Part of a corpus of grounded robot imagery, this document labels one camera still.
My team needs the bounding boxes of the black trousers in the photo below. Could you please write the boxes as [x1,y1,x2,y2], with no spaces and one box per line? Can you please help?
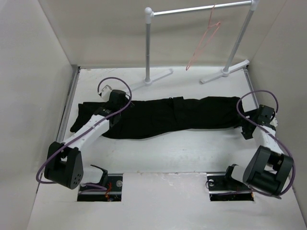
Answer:
[70,95,243,141]

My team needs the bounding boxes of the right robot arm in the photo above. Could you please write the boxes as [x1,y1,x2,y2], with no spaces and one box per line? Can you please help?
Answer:
[222,105,294,197]

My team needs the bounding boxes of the pink clothes hanger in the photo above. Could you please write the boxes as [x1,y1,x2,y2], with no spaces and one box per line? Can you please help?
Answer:
[185,5,221,71]

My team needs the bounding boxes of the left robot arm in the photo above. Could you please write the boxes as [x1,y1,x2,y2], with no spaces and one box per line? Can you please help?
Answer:
[42,90,131,190]

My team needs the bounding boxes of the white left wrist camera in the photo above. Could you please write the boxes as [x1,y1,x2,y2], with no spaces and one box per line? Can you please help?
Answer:
[98,85,112,101]

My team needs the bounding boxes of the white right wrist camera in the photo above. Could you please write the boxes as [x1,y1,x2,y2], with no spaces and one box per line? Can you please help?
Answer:
[270,117,278,128]

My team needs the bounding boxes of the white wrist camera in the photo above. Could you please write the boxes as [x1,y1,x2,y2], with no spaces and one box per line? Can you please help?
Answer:
[270,117,278,128]
[98,85,112,101]

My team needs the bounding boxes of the white clothes rack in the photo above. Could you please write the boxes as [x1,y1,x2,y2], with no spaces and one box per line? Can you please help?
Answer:
[130,0,259,91]

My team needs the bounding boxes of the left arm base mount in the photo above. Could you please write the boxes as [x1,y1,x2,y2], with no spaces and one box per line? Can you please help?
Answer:
[77,174,123,202]

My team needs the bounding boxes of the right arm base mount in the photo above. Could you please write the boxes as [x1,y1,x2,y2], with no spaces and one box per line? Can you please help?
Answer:
[205,173,254,202]

